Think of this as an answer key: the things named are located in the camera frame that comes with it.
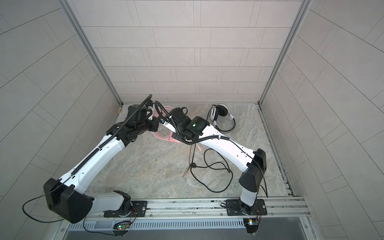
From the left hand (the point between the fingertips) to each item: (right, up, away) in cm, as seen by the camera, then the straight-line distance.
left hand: (162, 117), depth 77 cm
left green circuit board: (-14, -47, -13) cm, 51 cm away
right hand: (+9, -5, -2) cm, 11 cm away
